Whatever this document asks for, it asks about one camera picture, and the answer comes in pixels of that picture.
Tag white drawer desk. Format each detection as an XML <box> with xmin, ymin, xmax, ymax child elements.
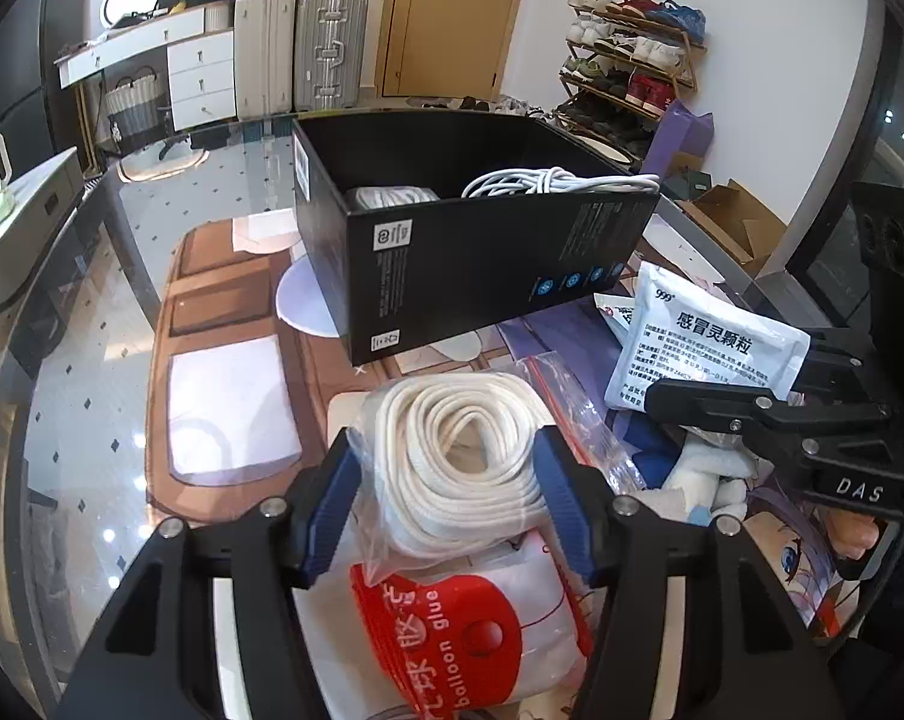
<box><xmin>55</xmin><ymin>0</ymin><xmax>237</xmax><ymax>132</ymax></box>

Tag bag of beige rope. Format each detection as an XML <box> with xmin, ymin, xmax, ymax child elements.
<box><xmin>344</xmin><ymin>185</ymin><xmax>439</xmax><ymax>211</ymax></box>

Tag black cardboard box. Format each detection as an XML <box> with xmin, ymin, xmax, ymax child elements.
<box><xmin>292</xmin><ymin>109</ymin><xmax>660</xmax><ymax>366</ymax></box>

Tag red balloon glue bag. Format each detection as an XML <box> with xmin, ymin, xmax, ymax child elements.
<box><xmin>349</xmin><ymin>530</ymin><xmax>593</xmax><ymax>718</ymax></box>

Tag black refrigerator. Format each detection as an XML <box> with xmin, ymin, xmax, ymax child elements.
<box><xmin>0</xmin><ymin>0</ymin><xmax>86</xmax><ymax>177</ymax></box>

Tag open cardboard box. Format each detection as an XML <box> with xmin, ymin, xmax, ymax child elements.
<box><xmin>680</xmin><ymin>179</ymin><xmax>787</xmax><ymax>278</ymax></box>

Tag anime print table mat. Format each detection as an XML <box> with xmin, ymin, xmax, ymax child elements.
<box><xmin>144</xmin><ymin>213</ymin><xmax>873</xmax><ymax>720</ymax></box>

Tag bag of white rope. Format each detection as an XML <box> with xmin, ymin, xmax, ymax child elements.
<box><xmin>346</xmin><ymin>371</ymin><xmax>554</xmax><ymax>583</ymax></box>

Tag shoe rack with shoes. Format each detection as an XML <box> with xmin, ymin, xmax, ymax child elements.
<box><xmin>554</xmin><ymin>0</ymin><xmax>707</xmax><ymax>169</ymax></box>

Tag white charging cable bundle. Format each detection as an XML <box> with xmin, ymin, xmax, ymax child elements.
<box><xmin>459</xmin><ymin>166</ymin><xmax>662</xmax><ymax>200</ymax></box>

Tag woven laundry basket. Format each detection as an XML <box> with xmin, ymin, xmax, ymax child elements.
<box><xmin>104</xmin><ymin>65</ymin><xmax>167</xmax><ymax>156</ymax></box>

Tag wooden door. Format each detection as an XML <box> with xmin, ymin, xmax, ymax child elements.
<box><xmin>376</xmin><ymin>0</ymin><xmax>520</xmax><ymax>99</ymax></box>

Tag white medicine sachet pack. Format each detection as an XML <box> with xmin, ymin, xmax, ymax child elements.
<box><xmin>605</xmin><ymin>263</ymin><xmax>811</xmax><ymax>411</ymax></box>

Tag grey side table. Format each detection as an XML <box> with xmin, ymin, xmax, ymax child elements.
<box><xmin>0</xmin><ymin>148</ymin><xmax>84</xmax><ymax>312</ymax></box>

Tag silver suitcase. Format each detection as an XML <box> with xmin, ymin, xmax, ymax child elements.
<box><xmin>294</xmin><ymin>0</ymin><xmax>369</xmax><ymax>112</ymax></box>

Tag white suitcase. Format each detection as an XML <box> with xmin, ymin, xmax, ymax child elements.
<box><xmin>234</xmin><ymin>0</ymin><xmax>297</xmax><ymax>121</ymax></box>

